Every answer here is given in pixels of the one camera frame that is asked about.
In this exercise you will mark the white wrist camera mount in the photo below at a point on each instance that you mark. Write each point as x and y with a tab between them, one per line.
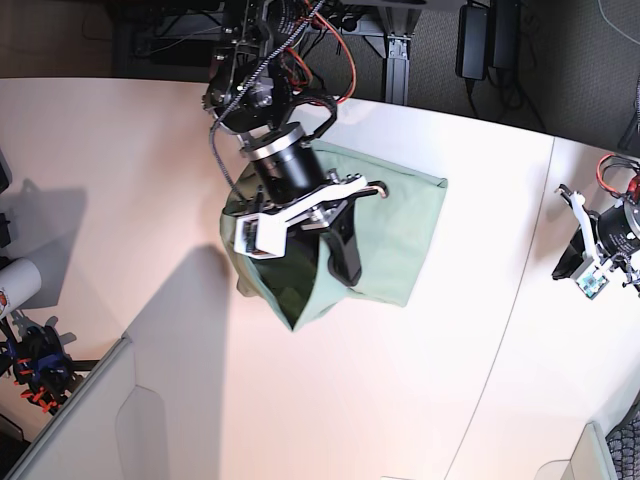
582	265
262	235

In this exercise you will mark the black power adapter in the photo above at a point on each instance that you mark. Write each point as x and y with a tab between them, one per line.
506	28
472	42

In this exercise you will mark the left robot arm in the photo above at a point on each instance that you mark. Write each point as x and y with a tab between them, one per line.
603	242

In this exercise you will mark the white partition panel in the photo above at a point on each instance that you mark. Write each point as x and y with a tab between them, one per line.
146	413
590	460

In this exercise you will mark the black clamps with orange tips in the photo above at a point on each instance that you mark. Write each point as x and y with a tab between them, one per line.
40	365

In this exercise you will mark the black power adapter left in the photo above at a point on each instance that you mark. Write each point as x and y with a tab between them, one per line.
472	42

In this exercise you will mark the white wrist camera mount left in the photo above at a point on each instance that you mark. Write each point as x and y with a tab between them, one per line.
582	265

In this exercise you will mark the light green T-shirt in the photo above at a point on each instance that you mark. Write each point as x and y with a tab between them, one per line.
393	237

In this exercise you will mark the white paper roll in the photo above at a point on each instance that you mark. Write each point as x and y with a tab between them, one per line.
19	281

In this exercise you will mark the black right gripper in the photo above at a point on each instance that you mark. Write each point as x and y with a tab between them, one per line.
334	224

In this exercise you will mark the white partition panel right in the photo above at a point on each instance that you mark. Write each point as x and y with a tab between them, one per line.
590	460

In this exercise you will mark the black power adapter right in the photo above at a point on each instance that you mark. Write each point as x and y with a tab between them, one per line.
506	28

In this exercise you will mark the white partition panel left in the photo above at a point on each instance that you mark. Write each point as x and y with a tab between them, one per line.
146	413

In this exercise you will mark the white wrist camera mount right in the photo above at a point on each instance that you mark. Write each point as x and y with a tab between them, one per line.
262	235

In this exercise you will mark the aluminium table leg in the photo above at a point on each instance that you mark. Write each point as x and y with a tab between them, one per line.
398	25

